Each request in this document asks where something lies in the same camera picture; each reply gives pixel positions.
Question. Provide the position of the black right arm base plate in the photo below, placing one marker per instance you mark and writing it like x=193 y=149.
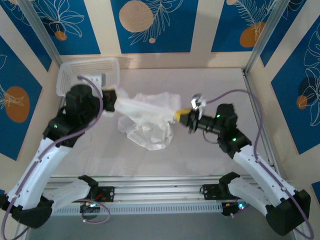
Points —
x=210 y=191

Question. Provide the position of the white perforated plastic basket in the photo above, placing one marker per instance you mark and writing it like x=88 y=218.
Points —
x=90 y=67

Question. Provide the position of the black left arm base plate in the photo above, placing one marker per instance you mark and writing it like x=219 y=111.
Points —
x=107 y=193

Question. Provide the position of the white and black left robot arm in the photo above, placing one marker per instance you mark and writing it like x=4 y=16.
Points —
x=37 y=170

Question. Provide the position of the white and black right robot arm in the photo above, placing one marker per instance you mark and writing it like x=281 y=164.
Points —
x=262 y=175

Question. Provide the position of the aluminium side rail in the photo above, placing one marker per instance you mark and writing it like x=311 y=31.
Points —
x=56 y=100
x=260 y=120

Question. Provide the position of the aluminium frame post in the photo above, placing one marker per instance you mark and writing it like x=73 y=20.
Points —
x=265 y=35
x=40 y=30

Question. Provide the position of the aluminium cross rail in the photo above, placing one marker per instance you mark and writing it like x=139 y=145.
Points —
x=160 y=190

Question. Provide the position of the white t-shirt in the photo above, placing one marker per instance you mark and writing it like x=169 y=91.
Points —
x=150 y=120

